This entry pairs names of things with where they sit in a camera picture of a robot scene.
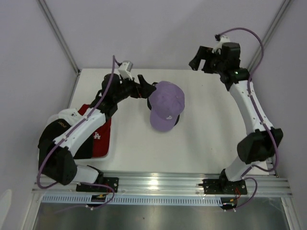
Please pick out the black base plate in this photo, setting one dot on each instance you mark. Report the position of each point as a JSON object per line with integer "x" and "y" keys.
{"x": 219, "y": 187}
{"x": 112, "y": 182}

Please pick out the left aluminium corner post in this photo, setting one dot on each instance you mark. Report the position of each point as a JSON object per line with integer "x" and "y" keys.
{"x": 58, "y": 34}

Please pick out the aluminium mounting rail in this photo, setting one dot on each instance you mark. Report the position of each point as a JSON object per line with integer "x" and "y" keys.
{"x": 186, "y": 184}

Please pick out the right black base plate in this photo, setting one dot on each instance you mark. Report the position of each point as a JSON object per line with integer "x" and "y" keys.
{"x": 219, "y": 187}

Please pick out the aluminium corner post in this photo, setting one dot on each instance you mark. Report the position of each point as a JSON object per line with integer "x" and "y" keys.
{"x": 58, "y": 34}
{"x": 275, "y": 23}

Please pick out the right aluminium corner post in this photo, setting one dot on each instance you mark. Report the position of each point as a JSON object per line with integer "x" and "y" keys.
{"x": 275, "y": 23}

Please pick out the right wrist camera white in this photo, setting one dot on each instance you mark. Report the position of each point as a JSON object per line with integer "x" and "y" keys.
{"x": 221, "y": 39}

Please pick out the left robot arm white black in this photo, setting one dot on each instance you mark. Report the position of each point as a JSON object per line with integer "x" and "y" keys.
{"x": 62, "y": 139}

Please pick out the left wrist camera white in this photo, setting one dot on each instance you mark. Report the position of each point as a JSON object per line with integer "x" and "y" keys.
{"x": 125, "y": 70}

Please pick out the black baseball cap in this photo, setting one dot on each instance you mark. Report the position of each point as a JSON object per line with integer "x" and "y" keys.
{"x": 58, "y": 127}

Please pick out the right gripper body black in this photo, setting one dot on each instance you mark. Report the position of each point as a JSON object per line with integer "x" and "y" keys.
{"x": 212, "y": 64}

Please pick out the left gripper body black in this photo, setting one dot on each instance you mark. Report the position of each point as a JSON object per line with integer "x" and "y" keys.
{"x": 127, "y": 89}

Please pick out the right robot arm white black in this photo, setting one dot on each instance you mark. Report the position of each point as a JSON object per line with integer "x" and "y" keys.
{"x": 262, "y": 139}

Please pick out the white slotted cable duct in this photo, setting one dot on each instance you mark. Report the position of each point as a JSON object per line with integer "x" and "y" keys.
{"x": 134, "y": 200}

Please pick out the red LA baseball cap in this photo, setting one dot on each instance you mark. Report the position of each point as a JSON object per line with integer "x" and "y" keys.
{"x": 97, "y": 145}

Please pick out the lilac baseball cap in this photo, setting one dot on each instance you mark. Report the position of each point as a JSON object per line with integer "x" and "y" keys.
{"x": 166, "y": 105}

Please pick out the white plastic bin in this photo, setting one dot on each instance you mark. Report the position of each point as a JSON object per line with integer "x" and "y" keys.
{"x": 98, "y": 159}

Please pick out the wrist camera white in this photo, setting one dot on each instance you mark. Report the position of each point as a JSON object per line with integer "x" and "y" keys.
{"x": 125, "y": 70}
{"x": 221, "y": 39}

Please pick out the dark green baseball cap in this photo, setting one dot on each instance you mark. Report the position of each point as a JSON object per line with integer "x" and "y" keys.
{"x": 165, "y": 115}

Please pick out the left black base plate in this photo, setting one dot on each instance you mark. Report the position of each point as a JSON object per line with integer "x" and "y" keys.
{"x": 112, "y": 182}

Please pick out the white baseball cap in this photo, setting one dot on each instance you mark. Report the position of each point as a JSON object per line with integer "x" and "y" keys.
{"x": 71, "y": 116}

